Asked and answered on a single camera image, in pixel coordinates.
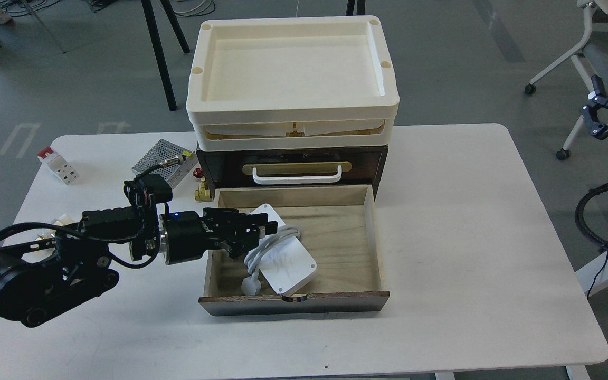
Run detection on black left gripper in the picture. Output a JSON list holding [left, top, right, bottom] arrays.
[[159, 208, 278, 265]]

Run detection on white plate with charging cable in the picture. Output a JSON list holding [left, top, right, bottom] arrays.
[[241, 204, 318, 296]]

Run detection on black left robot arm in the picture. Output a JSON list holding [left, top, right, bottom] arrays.
[[0, 174, 278, 327]]

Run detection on white office chair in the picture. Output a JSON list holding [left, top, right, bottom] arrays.
[[524, 1, 608, 160]]

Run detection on brass valve red knob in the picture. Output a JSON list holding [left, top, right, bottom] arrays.
[[192, 167, 212, 202]]

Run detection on open wooden drawer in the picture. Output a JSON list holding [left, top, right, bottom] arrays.
[[198, 185, 390, 317]]

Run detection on metal mesh power supply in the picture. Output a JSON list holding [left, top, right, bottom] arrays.
[[132, 139, 198, 189]]

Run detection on cream plastic stacked tray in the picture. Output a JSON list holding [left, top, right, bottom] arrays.
[[186, 15, 399, 151]]

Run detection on black table legs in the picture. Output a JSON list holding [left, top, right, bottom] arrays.
[[140, 0, 191, 111]]

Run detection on brass fitting white caps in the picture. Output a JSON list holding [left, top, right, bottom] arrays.
[[32, 213, 77, 248]]

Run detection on white circuit breaker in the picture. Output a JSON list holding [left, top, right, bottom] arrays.
[[37, 146, 78, 185]]

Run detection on white drawer handle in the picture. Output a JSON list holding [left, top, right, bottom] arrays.
[[252, 165, 343, 185]]

